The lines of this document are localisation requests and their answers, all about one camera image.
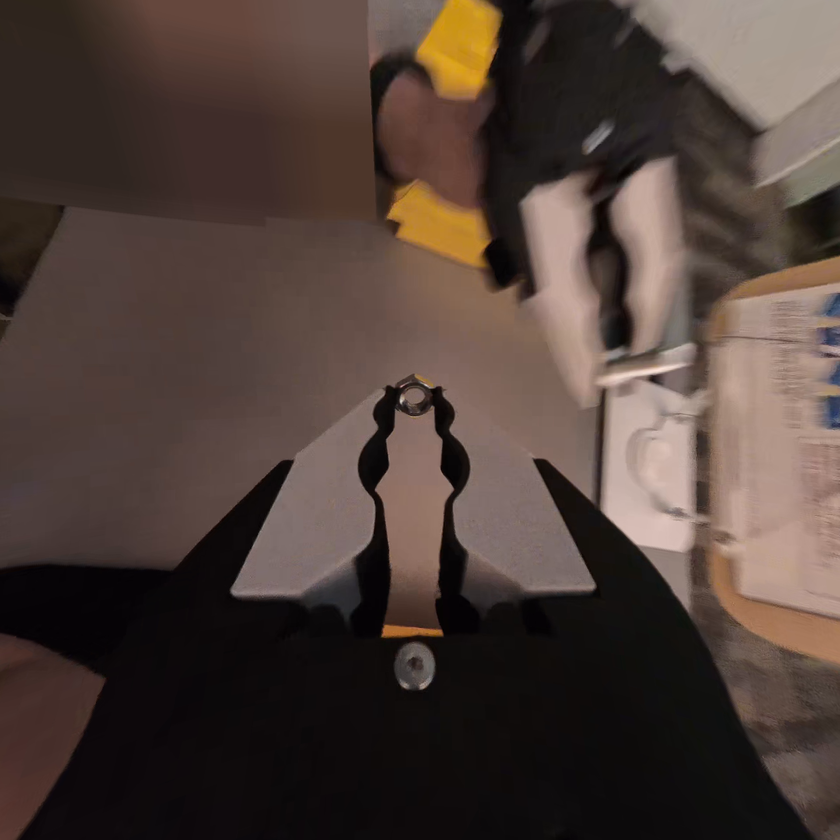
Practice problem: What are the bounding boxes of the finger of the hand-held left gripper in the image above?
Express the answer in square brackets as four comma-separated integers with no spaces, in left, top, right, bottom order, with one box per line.
[520,174,608,409]
[607,157,693,358]

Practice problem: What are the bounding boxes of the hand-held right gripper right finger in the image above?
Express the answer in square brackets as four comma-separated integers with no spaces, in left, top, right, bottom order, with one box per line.
[430,386,598,637]

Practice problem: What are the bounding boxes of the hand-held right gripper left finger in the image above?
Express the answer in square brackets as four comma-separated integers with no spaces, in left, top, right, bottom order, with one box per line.
[231,386,403,637]

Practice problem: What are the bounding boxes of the yellow bin with black divider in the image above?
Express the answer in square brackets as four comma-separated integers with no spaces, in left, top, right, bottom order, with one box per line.
[386,0,503,266]

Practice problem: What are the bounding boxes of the person's right forearm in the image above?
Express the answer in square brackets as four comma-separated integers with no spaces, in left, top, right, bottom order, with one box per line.
[0,633,107,840]

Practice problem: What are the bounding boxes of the person's left hand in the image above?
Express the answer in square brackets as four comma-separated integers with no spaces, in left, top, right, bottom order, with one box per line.
[377,62,501,206]

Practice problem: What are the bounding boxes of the white metal stand base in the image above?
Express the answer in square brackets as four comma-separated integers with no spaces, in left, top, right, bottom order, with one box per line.
[600,379,713,553]

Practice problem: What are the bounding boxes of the instruction sheet on wooden board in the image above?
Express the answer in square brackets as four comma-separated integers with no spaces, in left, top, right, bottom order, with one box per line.
[705,259,840,670]

